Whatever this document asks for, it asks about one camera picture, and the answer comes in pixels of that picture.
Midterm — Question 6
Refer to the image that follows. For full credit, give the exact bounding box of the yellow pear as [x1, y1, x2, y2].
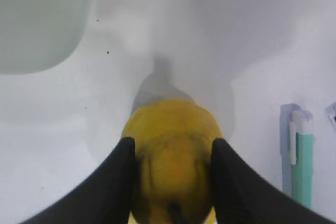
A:
[121, 99, 222, 223]

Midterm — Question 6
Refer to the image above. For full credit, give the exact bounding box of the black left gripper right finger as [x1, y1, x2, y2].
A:
[211, 138, 331, 223]

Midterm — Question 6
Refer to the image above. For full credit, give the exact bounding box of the green wavy glass plate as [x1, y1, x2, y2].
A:
[1, 0, 91, 74]

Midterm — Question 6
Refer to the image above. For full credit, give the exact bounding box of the transparent plastic ruler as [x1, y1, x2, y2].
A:
[325, 102, 336, 129]

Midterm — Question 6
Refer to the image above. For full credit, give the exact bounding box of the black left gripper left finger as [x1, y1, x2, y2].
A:
[24, 137, 135, 223]

